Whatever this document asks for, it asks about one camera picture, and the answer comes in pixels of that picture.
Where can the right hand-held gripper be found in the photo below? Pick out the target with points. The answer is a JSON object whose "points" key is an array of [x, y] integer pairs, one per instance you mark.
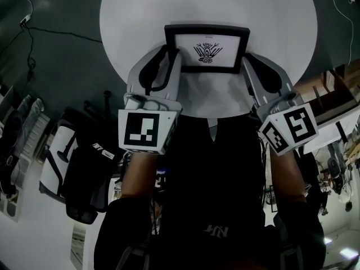
{"points": [[298, 125]]}

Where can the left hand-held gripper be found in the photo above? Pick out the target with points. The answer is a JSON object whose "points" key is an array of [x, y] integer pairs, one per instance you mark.
{"points": [[140, 131]]}

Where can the black framed picture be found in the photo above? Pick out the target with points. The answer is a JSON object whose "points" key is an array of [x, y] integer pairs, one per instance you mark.
{"points": [[168, 38]]}

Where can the person's left forearm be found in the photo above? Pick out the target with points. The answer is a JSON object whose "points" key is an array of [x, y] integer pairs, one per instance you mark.
{"points": [[137, 176]]}

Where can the person's right forearm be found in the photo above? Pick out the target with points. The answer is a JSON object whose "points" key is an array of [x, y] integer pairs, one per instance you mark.
{"points": [[287, 176]]}

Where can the round white table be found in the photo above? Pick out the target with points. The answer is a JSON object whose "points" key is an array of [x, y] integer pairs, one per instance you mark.
{"points": [[202, 1]]}

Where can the wooden furniture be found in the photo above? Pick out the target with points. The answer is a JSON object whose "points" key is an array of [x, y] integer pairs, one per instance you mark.
{"points": [[337, 94]]}

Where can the person's black shirt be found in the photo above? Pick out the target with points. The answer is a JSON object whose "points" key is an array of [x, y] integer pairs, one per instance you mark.
{"points": [[213, 179]]}

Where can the black chair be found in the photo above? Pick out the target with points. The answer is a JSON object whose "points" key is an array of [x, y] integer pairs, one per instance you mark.
{"points": [[84, 179]]}

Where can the white drawer shelf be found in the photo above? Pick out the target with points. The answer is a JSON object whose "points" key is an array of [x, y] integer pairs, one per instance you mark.
{"points": [[33, 128]]}

